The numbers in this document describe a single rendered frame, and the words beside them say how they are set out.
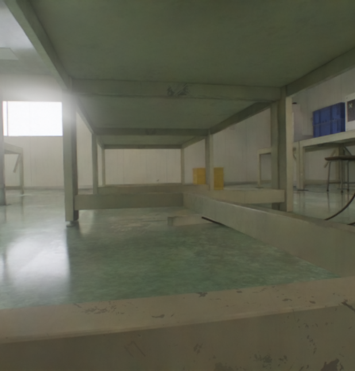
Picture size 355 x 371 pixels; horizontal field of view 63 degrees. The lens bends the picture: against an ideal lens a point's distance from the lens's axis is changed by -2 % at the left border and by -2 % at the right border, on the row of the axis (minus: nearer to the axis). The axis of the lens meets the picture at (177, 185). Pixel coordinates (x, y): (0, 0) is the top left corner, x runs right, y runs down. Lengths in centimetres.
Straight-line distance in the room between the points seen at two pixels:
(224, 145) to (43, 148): 463
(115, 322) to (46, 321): 4
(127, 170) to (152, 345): 746
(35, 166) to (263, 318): 776
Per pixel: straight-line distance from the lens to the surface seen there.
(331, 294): 23
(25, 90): 823
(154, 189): 292
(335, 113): 456
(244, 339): 19
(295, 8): 106
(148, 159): 765
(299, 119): 539
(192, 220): 144
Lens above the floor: 23
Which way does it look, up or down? 2 degrees down
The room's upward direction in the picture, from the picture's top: 1 degrees counter-clockwise
